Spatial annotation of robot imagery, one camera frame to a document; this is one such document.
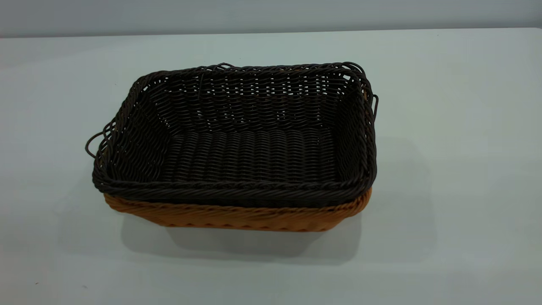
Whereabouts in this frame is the dark brown wicker basket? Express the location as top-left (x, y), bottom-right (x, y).
top-left (85, 62), bottom-right (379, 208)

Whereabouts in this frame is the light brown wicker basket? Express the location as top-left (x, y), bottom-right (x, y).
top-left (104, 91), bottom-right (373, 233)

